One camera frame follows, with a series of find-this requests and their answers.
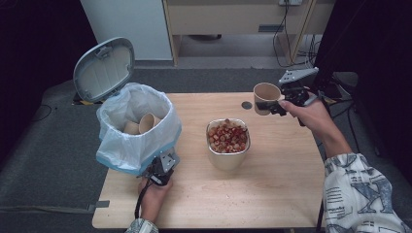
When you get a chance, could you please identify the black curtain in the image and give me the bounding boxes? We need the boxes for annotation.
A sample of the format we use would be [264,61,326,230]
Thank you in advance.
[313,0,412,176]

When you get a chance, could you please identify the black hanging cables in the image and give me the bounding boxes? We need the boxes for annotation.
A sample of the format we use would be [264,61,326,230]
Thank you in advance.
[271,0,323,69]

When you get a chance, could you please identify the person's right hand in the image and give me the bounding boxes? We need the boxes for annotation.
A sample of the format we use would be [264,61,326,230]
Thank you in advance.
[279,99,339,144]

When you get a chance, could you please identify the person's left hand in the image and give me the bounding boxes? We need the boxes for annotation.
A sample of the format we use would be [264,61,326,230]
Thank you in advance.
[137,180,174,224]

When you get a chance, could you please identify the paper cup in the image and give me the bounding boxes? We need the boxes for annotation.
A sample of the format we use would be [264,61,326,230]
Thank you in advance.
[253,82,282,117]
[139,113,162,135]
[123,120,141,136]

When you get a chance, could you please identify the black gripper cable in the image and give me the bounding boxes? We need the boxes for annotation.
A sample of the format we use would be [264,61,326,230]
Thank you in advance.
[134,179,154,220]

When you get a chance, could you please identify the pile of red dried fruit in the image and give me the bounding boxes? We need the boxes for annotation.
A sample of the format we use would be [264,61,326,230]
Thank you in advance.
[208,118,249,153]

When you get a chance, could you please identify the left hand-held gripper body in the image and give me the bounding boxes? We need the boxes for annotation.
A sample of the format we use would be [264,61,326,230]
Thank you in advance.
[141,148,181,187]

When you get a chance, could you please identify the translucent white bin bag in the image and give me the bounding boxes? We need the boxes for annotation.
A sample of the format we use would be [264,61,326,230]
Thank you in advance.
[95,82,183,176]

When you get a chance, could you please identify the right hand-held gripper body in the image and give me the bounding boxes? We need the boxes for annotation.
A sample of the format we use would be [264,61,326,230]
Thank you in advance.
[277,66,325,115]

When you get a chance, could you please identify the white cabinet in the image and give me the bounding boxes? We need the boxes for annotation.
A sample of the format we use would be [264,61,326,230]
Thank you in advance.
[80,0,173,61]

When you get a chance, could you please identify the steel bowl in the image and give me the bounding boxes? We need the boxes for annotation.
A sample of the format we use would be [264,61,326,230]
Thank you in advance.
[205,117,252,172]

